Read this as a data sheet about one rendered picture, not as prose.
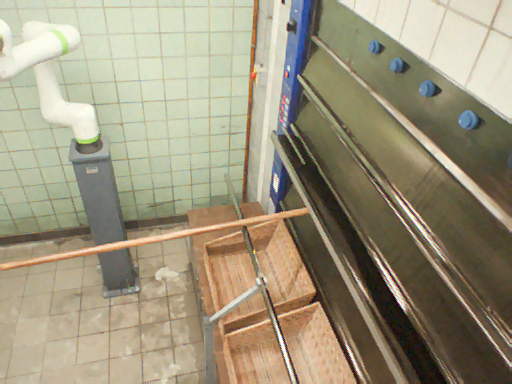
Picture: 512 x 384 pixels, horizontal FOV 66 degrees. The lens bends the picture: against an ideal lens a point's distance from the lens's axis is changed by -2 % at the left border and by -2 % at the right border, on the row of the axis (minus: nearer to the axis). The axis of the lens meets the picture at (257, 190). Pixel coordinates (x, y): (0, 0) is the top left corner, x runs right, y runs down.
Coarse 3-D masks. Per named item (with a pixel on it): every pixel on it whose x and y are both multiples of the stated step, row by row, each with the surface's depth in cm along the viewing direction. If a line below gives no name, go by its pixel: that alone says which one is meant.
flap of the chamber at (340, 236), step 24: (288, 144) 197; (288, 168) 180; (312, 168) 184; (312, 192) 168; (312, 216) 158; (336, 216) 159; (336, 240) 147; (360, 240) 151; (336, 264) 140; (360, 264) 140; (384, 288) 134; (384, 312) 125; (408, 336) 120; (408, 360) 113; (432, 360) 115
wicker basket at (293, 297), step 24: (216, 240) 233; (240, 240) 239; (264, 240) 245; (288, 240) 226; (216, 264) 240; (240, 264) 241; (264, 264) 243; (288, 264) 224; (216, 288) 209; (240, 288) 227; (288, 288) 222; (312, 288) 200; (216, 312) 214; (240, 312) 215; (264, 312) 197; (288, 312) 203
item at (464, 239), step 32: (320, 64) 172; (320, 96) 168; (352, 96) 148; (352, 128) 145; (384, 128) 130; (384, 160) 128; (416, 160) 116; (416, 192) 114; (448, 192) 105; (416, 224) 110; (448, 224) 103; (480, 224) 95; (448, 256) 102; (480, 256) 94; (480, 288) 93
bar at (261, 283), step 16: (224, 176) 213; (240, 208) 193; (256, 256) 171; (256, 272) 164; (256, 288) 162; (240, 304) 166; (272, 304) 152; (208, 320) 170; (272, 320) 147; (208, 336) 174; (208, 352) 183; (288, 352) 138; (208, 368) 193; (288, 368) 133
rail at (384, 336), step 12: (276, 132) 199; (288, 156) 183; (300, 180) 169; (312, 204) 158; (324, 228) 149; (336, 252) 140; (348, 264) 135; (348, 276) 133; (360, 288) 128; (360, 300) 126; (372, 312) 121; (384, 336) 115; (396, 360) 110; (408, 372) 107
